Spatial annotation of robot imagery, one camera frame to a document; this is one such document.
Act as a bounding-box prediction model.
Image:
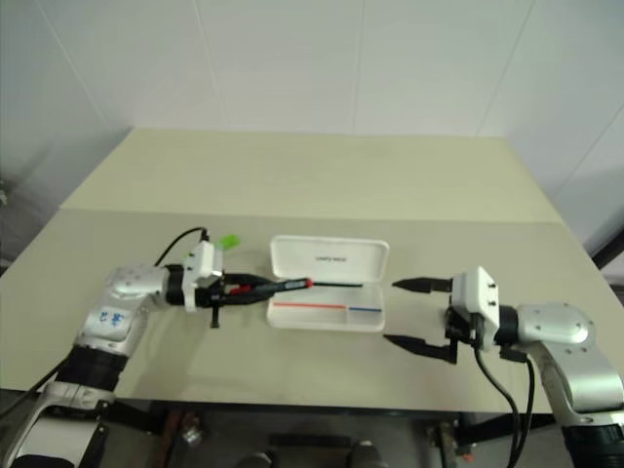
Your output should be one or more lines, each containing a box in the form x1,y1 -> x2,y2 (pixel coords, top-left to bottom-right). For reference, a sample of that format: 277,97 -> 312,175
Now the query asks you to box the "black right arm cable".
473,340 -> 520,468
501,347 -> 538,468

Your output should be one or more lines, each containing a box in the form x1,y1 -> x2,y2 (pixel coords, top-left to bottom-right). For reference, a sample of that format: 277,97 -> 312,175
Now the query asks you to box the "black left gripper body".
194,272 -> 231,330

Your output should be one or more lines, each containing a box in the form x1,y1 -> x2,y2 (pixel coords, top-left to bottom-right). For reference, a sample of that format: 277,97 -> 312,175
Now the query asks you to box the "white pencil case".
265,234 -> 391,334

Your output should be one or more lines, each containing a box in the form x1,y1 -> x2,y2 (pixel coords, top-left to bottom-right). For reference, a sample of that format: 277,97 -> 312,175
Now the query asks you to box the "black table frame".
97,398 -> 566,468

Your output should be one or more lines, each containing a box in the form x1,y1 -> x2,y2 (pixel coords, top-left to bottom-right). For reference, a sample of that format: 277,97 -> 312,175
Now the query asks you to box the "red and black marker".
229,276 -> 366,296

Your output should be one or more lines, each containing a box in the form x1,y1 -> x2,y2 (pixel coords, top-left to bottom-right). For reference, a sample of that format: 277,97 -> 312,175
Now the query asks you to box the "black stand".
590,227 -> 624,285

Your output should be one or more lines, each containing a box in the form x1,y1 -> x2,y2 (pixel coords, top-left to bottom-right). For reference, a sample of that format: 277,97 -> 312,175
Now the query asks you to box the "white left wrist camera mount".
182,240 -> 226,314

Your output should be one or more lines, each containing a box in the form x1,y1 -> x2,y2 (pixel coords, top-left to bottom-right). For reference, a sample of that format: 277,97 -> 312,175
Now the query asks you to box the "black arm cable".
0,363 -> 67,420
501,347 -> 538,468
154,225 -> 212,268
473,340 -> 520,468

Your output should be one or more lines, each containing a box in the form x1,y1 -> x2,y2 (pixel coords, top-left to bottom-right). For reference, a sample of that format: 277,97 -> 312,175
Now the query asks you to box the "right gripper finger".
383,332 -> 458,367
391,276 -> 455,294

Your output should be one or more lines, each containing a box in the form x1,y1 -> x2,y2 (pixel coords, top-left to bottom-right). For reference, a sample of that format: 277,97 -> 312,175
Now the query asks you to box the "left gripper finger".
224,284 -> 290,306
224,273 -> 280,288

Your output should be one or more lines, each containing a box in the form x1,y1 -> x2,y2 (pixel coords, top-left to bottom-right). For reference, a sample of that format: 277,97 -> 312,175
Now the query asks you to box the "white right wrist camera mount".
448,265 -> 502,353

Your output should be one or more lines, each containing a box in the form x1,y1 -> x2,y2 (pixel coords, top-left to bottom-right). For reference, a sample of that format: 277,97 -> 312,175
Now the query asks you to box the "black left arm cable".
0,363 -> 67,420
154,225 -> 212,268

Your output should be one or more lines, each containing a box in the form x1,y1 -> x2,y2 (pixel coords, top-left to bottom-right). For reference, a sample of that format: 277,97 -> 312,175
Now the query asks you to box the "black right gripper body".
444,292 -> 484,353

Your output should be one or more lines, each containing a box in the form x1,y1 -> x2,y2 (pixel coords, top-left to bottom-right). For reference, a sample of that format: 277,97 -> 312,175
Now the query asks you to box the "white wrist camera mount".
448,265 -> 502,353
182,240 -> 226,314

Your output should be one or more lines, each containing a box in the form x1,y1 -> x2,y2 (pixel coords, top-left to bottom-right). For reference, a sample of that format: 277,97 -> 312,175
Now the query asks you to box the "grey metal floor object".
427,422 -> 472,462

